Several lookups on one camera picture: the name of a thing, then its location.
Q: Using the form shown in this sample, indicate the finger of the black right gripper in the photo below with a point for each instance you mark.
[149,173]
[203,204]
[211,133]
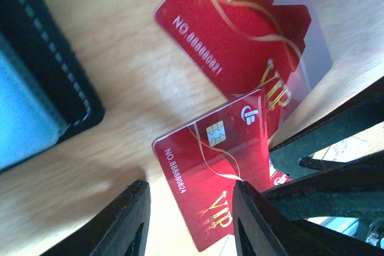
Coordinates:
[352,190]
[363,111]

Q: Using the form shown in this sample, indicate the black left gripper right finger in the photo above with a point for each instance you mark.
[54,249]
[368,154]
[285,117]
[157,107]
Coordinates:
[260,229]

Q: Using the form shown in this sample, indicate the black leather card holder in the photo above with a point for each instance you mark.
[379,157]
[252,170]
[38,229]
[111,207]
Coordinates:
[46,96]

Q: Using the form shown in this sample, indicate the red VIP card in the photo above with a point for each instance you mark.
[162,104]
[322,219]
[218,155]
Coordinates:
[203,160]

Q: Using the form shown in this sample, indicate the white card right centre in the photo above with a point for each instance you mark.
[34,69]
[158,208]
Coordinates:
[361,144]

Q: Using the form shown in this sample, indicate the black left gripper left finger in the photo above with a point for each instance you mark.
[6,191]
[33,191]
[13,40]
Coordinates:
[121,228]

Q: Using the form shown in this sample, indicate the red card upper centre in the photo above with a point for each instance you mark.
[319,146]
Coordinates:
[243,45]

